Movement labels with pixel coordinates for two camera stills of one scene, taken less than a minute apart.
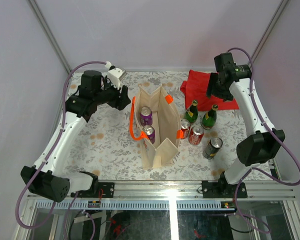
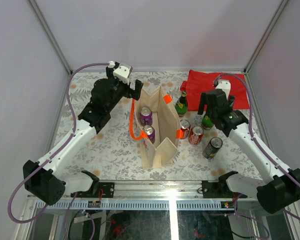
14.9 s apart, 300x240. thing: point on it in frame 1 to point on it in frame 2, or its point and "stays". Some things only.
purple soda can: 150,132 stays
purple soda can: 146,116 stays
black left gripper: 122,99 to 134,93
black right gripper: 211,90 to 203,102
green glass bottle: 209,118 stays
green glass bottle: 191,113 to 181,106
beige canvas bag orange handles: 159,127 stays
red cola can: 196,134 stays
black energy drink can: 211,149 stays
